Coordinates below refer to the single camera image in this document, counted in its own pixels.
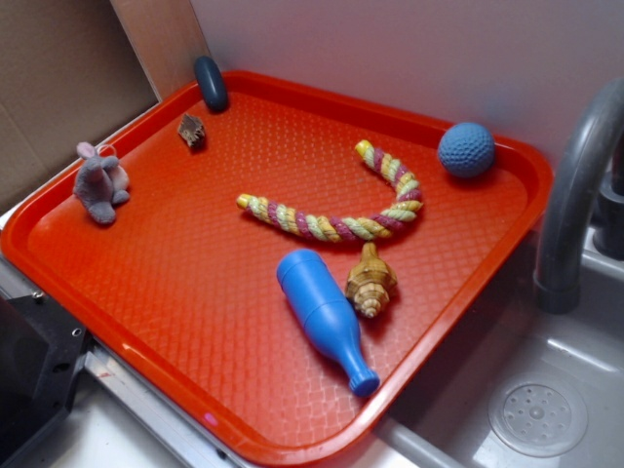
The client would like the grey sink drain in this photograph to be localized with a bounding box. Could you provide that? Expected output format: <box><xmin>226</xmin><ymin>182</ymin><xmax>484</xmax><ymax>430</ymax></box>
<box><xmin>487</xmin><ymin>372</ymin><xmax>589</xmax><ymax>458</ymax></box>

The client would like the grey sink faucet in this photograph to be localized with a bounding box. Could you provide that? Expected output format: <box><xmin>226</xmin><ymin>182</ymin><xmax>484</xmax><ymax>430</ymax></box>
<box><xmin>533</xmin><ymin>78</ymin><xmax>623</xmax><ymax>314</ymax></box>

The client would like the brown wood chip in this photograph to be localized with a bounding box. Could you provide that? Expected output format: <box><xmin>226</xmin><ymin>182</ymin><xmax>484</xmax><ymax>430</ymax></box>
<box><xmin>177</xmin><ymin>113</ymin><xmax>206</xmax><ymax>150</ymax></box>

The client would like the blue plastic bottle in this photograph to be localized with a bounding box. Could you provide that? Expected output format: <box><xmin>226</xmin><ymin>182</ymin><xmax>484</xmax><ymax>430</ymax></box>
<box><xmin>276</xmin><ymin>249</ymin><xmax>380</xmax><ymax>398</ymax></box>

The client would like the red plastic tray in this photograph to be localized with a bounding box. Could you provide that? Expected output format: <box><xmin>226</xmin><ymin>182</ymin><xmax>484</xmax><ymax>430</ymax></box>
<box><xmin>1</xmin><ymin>71</ymin><xmax>553</xmax><ymax>466</ymax></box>

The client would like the black metal bracket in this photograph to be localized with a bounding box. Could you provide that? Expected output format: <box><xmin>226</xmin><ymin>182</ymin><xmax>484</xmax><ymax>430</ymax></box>
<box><xmin>1</xmin><ymin>295</ymin><xmax>88</xmax><ymax>467</ymax></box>

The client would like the brown cardboard panel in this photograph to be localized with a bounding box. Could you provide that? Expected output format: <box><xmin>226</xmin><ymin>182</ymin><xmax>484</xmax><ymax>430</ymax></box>
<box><xmin>1</xmin><ymin>1</ymin><xmax>156</xmax><ymax>212</ymax></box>

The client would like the dark blue oval stone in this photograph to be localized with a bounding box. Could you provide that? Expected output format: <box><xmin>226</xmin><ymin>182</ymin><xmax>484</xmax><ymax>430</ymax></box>
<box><xmin>194</xmin><ymin>56</ymin><xmax>229</xmax><ymax>112</ymax></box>

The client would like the blue dimpled ball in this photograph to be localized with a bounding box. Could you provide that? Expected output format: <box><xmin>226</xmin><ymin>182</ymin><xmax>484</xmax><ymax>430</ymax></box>
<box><xmin>437</xmin><ymin>123</ymin><xmax>495</xmax><ymax>178</ymax></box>

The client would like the multicolour braided rope toy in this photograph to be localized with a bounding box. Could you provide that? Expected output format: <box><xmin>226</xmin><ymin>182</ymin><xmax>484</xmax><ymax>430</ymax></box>
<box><xmin>236</xmin><ymin>139</ymin><xmax>423</xmax><ymax>243</ymax></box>

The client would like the tan spiral seashell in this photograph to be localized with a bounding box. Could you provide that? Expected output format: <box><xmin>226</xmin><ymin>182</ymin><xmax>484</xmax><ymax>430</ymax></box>
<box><xmin>345</xmin><ymin>242</ymin><xmax>398</xmax><ymax>319</ymax></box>

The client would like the grey plush bunny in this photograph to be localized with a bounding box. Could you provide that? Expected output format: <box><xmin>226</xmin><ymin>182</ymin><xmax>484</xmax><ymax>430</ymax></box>
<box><xmin>73</xmin><ymin>141</ymin><xmax>131</xmax><ymax>226</ymax></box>

